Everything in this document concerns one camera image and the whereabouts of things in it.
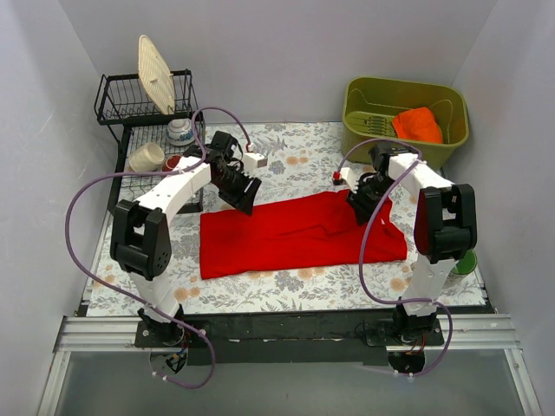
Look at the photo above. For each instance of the red bowl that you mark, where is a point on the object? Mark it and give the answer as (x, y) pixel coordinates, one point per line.
(171, 162)

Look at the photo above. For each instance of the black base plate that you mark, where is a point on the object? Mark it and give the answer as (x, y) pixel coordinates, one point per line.
(361, 335)

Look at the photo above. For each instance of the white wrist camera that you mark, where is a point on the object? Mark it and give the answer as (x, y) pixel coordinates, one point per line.
(345, 176)
(252, 161)

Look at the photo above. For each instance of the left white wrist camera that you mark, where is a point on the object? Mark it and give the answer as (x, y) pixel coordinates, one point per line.
(252, 161)

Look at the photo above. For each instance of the black wire dish rack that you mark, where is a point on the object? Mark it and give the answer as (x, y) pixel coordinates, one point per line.
(122, 101)

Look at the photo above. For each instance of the cream woven plate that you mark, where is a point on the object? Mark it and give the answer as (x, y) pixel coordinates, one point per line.
(155, 76)

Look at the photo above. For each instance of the cream ceramic cup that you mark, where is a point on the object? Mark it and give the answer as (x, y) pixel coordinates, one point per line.
(147, 158)

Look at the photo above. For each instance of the orange t shirt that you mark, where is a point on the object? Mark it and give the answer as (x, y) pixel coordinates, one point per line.
(417, 124)

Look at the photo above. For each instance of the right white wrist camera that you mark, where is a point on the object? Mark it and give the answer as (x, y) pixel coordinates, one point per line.
(345, 176)

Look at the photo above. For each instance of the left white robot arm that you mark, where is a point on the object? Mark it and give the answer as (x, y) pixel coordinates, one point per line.
(140, 241)

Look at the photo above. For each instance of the aluminium rail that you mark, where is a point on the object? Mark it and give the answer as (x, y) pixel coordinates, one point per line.
(115, 334)

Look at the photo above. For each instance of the green plastic bin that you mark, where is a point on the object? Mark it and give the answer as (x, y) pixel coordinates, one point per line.
(370, 104)

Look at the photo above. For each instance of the green inside mug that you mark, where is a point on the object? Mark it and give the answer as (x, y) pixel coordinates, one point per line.
(463, 268)

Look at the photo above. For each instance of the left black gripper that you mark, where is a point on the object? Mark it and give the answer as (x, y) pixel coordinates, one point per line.
(236, 186)

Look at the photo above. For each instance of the blue white ceramic bowl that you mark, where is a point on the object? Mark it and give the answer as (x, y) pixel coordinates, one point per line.
(179, 132)

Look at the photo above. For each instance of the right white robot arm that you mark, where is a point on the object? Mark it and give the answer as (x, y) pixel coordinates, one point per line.
(445, 230)

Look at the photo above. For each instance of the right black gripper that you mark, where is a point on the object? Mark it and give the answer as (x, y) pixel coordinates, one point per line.
(364, 199)

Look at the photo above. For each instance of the red t shirt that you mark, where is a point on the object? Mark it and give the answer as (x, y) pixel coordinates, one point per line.
(314, 231)

